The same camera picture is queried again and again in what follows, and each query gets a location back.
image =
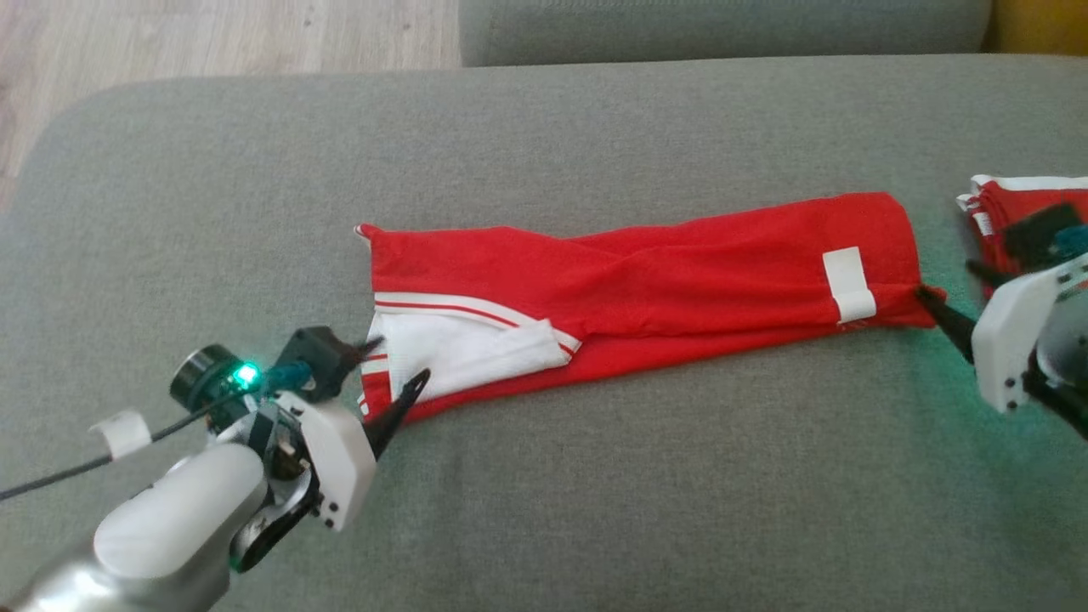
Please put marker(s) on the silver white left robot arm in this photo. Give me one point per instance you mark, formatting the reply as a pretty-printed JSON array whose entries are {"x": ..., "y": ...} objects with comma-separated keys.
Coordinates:
[{"x": 170, "y": 518}]

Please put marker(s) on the large yellow sofa backrest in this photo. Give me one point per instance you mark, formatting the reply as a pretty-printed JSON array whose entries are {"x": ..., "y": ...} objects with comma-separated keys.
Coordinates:
[{"x": 1041, "y": 25}]

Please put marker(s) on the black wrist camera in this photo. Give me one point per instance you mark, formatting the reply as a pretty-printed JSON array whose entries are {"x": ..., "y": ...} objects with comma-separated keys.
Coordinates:
[
  {"x": 200, "y": 378},
  {"x": 1033, "y": 229}
]

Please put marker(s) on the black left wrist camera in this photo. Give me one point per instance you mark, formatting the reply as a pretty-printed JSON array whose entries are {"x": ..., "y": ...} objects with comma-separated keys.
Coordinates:
[{"x": 200, "y": 378}]

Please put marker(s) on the red and white basketball jersey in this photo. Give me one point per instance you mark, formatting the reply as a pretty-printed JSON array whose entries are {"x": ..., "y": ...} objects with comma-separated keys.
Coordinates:
[{"x": 680, "y": 263}]

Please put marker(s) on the red shorts with white stripes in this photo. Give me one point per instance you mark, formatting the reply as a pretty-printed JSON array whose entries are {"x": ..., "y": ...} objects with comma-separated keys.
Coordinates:
[{"x": 994, "y": 204}]

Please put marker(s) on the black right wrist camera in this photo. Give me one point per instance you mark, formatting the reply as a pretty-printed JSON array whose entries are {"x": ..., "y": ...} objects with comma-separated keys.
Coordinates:
[{"x": 1033, "y": 229}]

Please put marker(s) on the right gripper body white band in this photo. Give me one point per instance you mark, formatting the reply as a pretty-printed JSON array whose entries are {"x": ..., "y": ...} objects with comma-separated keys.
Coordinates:
[{"x": 1007, "y": 340}]

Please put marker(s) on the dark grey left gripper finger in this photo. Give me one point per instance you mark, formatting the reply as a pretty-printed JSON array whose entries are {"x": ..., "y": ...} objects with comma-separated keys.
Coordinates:
[
  {"x": 395, "y": 412},
  {"x": 357, "y": 353}
]

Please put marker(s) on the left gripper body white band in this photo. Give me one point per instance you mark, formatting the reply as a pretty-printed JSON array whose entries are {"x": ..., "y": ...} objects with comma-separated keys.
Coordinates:
[{"x": 340, "y": 459}]

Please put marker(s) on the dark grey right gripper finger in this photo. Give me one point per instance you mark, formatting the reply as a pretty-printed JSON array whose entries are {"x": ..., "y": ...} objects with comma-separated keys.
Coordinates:
[
  {"x": 990, "y": 274},
  {"x": 952, "y": 323}
]

